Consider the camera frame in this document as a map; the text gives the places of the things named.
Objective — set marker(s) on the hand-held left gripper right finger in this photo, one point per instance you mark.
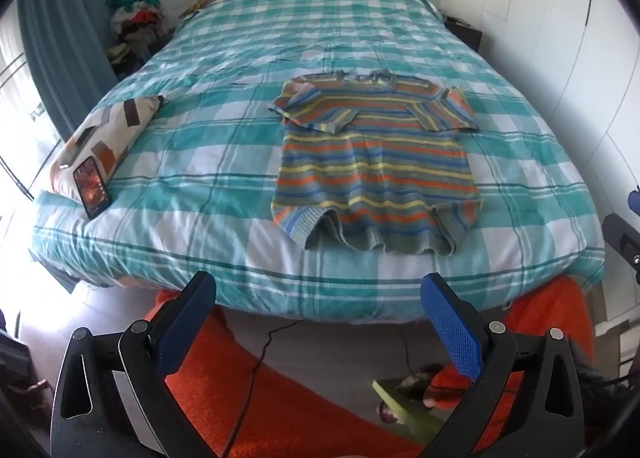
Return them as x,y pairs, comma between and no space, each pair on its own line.
452,328

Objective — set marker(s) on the bed with teal plaid cover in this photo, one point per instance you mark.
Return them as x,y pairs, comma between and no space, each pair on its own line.
200,163

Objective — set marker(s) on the dark nightstand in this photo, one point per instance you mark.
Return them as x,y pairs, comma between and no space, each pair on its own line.
465,33

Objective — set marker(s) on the pile of clothes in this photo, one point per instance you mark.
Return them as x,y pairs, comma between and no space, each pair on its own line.
135,23

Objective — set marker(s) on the blue curtain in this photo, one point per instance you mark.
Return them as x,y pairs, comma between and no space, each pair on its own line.
65,38

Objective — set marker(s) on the striped knitted sweater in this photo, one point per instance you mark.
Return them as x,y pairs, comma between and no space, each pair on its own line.
370,173

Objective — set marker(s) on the black smartphone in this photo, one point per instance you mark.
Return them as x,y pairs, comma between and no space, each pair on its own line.
91,188

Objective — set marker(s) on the orange rug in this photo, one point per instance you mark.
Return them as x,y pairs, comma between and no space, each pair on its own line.
280,403

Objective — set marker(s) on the green slipper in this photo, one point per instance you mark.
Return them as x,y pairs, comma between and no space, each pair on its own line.
400,408

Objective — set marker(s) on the window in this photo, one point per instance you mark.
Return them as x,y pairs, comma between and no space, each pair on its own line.
20,103

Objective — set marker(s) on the patterned pillow with brown patches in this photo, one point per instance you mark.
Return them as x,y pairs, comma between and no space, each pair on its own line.
107,128

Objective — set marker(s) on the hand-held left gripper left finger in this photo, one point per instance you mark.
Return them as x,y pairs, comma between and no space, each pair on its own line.
182,333

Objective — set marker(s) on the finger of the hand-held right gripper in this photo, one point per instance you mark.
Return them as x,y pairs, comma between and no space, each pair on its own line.
620,238

